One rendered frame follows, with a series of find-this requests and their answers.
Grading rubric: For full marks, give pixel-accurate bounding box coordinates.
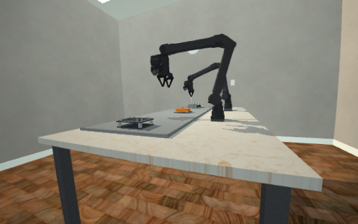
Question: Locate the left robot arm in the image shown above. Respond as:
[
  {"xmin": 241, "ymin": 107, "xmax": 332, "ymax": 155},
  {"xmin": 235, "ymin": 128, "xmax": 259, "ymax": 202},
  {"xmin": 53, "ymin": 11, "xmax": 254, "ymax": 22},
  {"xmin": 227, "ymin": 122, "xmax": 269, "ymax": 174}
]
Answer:
[{"xmin": 150, "ymin": 34, "xmax": 236, "ymax": 120}]

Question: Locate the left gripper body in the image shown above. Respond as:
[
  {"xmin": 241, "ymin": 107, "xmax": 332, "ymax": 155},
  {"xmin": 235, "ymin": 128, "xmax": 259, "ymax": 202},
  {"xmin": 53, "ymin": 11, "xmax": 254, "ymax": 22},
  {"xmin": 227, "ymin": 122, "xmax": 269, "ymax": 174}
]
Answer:
[{"xmin": 157, "ymin": 64, "xmax": 173, "ymax": 77}]

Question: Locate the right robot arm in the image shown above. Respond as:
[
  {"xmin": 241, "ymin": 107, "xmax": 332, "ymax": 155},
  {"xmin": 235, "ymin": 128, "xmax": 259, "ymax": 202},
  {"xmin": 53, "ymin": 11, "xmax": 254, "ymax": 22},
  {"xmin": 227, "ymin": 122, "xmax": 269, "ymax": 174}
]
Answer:
[{"xmin": 183, "ymin": 63, "xmax": 232, "ymax": 109}]

